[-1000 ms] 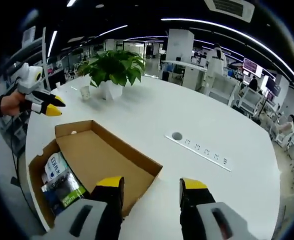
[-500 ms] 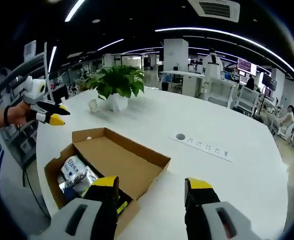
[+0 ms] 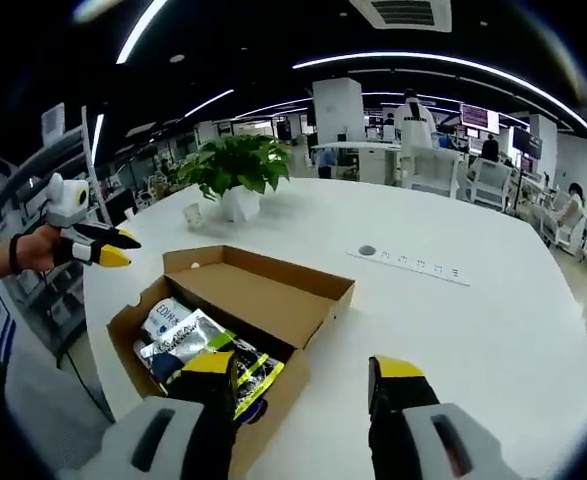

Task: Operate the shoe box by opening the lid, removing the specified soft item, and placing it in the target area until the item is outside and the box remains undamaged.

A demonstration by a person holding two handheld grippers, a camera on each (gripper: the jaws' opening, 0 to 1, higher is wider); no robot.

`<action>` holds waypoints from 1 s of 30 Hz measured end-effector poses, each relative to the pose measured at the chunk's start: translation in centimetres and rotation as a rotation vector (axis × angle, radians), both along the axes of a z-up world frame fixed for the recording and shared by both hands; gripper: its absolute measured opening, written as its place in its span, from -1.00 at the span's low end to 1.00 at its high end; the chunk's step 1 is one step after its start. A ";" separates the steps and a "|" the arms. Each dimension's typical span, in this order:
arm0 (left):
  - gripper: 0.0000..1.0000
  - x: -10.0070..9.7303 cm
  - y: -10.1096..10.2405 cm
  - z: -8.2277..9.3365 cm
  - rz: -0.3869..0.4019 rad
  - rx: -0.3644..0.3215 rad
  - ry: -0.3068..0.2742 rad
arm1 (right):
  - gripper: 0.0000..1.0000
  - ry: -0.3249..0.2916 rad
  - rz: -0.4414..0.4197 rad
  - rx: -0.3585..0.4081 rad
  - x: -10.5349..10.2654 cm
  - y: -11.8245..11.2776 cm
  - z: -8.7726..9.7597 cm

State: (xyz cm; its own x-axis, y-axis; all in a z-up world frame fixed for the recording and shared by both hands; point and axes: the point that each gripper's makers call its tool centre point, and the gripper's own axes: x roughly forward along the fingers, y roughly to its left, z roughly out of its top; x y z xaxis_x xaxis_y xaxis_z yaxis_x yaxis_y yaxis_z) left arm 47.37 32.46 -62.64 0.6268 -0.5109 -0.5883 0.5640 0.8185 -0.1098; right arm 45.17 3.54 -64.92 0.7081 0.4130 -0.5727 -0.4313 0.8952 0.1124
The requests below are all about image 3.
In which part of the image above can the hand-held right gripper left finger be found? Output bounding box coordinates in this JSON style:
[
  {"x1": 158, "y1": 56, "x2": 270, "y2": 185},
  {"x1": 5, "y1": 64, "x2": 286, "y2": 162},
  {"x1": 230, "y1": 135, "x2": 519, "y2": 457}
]
[{"x1": 80, "y1": 351, "x2": 239, "y2": 480}]

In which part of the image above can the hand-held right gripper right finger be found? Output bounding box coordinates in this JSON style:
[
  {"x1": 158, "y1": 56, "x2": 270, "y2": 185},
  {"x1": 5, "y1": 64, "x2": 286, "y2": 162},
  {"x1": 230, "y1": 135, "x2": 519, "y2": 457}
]
[{"x1": 366, "y1": 354, "x2": 522, "y2": 480}]

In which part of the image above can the white blue wet wipes pack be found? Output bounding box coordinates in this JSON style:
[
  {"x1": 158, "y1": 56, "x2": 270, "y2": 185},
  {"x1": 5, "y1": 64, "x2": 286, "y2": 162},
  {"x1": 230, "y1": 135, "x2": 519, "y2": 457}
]
[{"x1": 141, "y1": 297, "x2": 194, "y2": 346}]

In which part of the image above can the brown cardboard shoe box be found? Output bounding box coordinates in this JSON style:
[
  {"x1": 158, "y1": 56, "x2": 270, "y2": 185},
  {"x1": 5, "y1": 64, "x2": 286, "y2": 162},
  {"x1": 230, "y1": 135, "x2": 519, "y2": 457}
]
[{"x1": 106, "y1": 243, "x2": 357, "y2": 479}]

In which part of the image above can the person's left hand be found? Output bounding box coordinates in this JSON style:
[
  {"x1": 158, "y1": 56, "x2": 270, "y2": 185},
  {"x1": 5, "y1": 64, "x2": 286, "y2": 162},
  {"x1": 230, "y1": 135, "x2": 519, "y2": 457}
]
[{"x1": 21, "y1": 225, "x2": 74, "y2": 275}]

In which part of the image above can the grey metal shelf rack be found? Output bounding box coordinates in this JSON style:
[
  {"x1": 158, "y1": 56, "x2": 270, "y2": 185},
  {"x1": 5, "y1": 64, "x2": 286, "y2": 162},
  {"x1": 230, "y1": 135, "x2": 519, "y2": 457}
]
[{"x1": 0, "y1": 102, "x2": 105, "y2": 226}]

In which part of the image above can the dark blue pouch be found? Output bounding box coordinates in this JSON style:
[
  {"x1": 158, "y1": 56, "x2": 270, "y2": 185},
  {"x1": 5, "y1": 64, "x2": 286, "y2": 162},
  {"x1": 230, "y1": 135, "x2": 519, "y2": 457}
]
[{"x1": 150, "y1": 352, "x2": 184, "y2": 386}]

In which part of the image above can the black wristband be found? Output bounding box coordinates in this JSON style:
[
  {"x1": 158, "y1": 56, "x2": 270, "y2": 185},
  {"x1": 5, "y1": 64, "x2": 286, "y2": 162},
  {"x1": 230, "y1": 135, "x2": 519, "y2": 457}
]
[{"x1": 8, "y1": 233, "x2": 24, "y2": 275}]

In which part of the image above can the small white cup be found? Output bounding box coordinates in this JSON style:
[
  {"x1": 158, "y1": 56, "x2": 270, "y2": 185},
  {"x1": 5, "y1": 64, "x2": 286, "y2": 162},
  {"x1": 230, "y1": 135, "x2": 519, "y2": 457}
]
[{"x1": 182, "y1": 203, "x2": 204, "y2": 230}]

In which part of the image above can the silver foil sachet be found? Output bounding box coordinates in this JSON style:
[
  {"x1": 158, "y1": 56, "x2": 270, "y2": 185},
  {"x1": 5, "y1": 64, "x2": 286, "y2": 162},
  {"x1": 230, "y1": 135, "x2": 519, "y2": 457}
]
[{"x1": 132, "y1": 308, "x2": 237, "y2": 371}]

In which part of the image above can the black green-edged packet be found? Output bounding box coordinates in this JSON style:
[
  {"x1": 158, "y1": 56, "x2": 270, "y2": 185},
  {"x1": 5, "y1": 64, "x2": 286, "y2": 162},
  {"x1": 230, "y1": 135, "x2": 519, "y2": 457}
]
[{"x1": 232, "y1": 337, "x2": 285, "y2": 421}]

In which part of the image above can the white mesh office chair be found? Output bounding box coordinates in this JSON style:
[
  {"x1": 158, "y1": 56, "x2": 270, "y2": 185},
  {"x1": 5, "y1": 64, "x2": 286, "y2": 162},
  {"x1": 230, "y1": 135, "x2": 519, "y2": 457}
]
[{"x1": 2, "y1": 339, "x2": 119, "y2": 451}]

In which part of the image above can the potted green plant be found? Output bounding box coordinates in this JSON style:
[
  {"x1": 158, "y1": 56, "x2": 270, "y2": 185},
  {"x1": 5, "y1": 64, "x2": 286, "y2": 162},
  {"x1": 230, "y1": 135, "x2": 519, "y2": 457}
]
[{"x1": 178, "y1": 133, "x2": 293, "y2": 222}]

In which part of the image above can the long ceiling light strip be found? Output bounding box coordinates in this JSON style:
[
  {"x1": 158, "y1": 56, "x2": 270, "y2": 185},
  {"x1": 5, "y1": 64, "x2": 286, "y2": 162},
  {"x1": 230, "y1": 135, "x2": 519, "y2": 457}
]
[
  {"x1": 116, "y1": 0, "x2": 169, "y2": 65},
  {"x1": 292, "y1": 51, "x2": 587, "y2": 136}
]

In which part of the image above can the white standing desk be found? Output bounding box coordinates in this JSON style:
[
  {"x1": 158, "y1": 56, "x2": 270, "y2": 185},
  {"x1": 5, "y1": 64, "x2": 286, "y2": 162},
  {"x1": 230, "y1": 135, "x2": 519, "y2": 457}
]
[{"x1": 310, "y1": 141, "x2": 404, "y2": 184}]

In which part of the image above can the ceiling air conditioner vent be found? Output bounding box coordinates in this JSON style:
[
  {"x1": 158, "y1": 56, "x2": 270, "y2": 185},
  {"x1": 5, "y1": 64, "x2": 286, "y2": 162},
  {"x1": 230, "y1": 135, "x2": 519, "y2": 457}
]
[{"x1": 348, "y1": 0, "x2": 453, "y2": 34}]

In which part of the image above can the table cable slot strip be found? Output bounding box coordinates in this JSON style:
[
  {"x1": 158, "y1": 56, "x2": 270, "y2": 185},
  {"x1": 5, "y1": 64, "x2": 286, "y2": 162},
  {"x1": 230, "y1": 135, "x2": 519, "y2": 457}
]
[{"x1": 346, "y1": 243, "x2": 472, "y2": 287}]

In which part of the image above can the dark wall screen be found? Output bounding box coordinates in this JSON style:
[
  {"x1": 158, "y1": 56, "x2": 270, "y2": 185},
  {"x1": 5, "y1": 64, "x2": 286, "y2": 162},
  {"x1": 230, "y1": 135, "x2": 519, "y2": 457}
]
[{"x1": 511, "y1": 128, "x2": 544, "y2": 159}]

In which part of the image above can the purple wall screen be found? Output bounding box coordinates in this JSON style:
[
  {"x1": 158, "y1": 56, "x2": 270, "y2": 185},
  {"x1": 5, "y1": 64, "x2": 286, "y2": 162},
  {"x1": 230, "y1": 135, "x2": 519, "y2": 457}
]
[{"x1": 460, "y1": 103, "x2": 501, "y2": 134}]

